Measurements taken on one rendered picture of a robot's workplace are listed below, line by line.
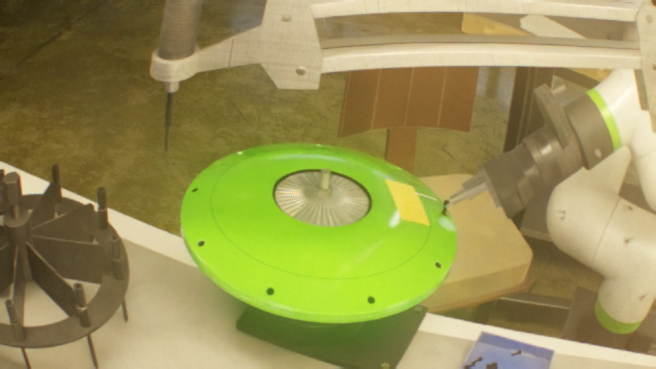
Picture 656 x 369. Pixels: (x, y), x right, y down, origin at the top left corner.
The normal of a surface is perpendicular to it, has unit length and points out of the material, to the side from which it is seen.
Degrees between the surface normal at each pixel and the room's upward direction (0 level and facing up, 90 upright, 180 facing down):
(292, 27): 90
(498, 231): 0
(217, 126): 0
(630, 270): 89
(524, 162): 43
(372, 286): 24
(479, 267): 0
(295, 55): 90
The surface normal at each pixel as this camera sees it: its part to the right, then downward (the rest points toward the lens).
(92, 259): 0.06, 0.51
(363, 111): 0.59, 0.51
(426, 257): 0.46, -0.61
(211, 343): 0.13, -0.82
